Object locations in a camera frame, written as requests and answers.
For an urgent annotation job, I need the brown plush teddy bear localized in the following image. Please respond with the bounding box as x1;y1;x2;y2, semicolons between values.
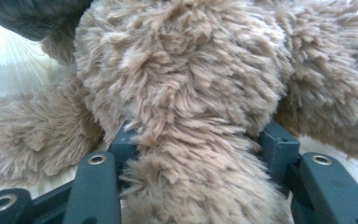
0;0;358;224

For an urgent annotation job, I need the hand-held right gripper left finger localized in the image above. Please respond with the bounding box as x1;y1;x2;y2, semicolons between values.
110;120;139;175

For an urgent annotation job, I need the grey fuzzy cloth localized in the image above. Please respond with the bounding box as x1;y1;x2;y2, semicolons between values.
0;0;92;43

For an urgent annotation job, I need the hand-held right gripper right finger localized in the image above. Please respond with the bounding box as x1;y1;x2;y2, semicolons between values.
257;119;301;194

